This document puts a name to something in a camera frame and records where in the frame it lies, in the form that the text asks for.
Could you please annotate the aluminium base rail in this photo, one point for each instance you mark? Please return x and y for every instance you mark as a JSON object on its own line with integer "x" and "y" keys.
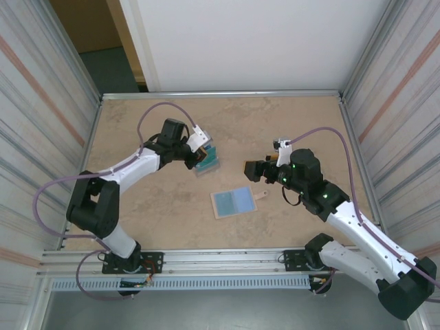
{"x": 223, "y": 258}

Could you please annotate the light blue credit card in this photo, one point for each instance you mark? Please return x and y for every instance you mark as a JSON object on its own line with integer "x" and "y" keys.
{"x": 212, "y": 153}

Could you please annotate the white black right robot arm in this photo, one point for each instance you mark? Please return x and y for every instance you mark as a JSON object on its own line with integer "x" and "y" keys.
{"x": 405, "y": 295}

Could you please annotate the small green circuit board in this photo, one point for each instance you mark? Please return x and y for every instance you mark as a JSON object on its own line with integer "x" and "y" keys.
{"x": 135, "y": 284}

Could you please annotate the aluminium table side bar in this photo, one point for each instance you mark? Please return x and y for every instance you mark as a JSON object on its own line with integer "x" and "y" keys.
{"x": 92, "y": 137}
{"x": 351, "y": 137}

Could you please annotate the tan wooden door edge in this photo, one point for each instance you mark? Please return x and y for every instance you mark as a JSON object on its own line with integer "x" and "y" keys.
{"x": 123, "y": 34}

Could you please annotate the aluminium frame post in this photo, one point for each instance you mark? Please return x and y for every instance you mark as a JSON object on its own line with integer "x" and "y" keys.
{"x": 73, "y": 51}
{"x": 366, "y": 51}

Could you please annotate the beige leather card holder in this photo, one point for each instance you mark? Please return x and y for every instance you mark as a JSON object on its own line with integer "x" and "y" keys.
{"x": 244, "y": 201}

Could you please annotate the clear acrylic card stand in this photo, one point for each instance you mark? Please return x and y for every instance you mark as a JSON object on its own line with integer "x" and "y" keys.
{"x": 206, "y": 174}

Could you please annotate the aluminium table edge bar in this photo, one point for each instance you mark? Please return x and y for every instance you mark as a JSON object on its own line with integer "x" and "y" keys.
{"x": 220, "y": 94}

